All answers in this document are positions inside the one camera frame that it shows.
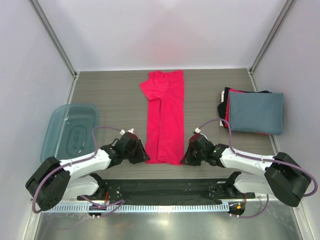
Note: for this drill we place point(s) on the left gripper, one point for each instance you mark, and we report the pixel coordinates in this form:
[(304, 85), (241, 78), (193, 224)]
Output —
[(142, 155)]

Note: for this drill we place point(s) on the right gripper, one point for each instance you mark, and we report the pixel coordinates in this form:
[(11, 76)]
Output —
[(188, 159)]

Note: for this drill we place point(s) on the pink t shirt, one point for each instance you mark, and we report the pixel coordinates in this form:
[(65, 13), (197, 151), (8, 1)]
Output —
[(165, 131)]

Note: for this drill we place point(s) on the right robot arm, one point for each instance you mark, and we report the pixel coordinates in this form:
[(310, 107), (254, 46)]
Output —
[(279, 175)]

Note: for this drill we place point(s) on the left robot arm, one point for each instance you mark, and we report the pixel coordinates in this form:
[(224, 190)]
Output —
[(56, 180)]

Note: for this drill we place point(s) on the folded black t shirt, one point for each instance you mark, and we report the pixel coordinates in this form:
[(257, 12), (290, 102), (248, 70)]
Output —
[(223, 108)]

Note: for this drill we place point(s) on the folded white t shirt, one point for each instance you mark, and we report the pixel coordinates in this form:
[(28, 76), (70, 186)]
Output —
[(221, 124)]

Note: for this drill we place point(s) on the clear blue plastic bin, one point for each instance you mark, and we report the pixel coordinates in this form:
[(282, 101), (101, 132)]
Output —
[(69, 132)]

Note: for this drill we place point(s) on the folded grey-blue t shirt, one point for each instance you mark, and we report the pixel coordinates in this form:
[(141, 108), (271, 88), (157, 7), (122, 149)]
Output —
[(256, 112)]

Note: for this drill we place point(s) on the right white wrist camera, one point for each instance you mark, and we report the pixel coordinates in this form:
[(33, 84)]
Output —
[(198, 131)]

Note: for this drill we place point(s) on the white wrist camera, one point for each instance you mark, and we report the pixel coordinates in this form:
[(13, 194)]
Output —
[(131, 130), (198, 131)]

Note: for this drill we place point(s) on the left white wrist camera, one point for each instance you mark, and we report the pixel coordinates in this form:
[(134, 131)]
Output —
[(131, 130)]

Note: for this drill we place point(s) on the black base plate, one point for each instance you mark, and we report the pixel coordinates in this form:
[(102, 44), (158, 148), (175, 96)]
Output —
[(169, 192)]

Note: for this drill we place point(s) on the slotted cable duct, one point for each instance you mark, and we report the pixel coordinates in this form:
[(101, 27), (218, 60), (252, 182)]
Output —
[(86, 207)]

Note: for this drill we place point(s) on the right aluminium frame post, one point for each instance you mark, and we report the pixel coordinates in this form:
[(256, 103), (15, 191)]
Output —
[(280, 19)]

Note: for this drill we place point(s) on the aluminium frame post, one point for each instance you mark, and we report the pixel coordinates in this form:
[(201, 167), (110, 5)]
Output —
[(280, 19), (52, 35)]

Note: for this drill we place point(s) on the left aluminium frame post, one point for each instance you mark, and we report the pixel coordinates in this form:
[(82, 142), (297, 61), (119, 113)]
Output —
[(52, 35)]

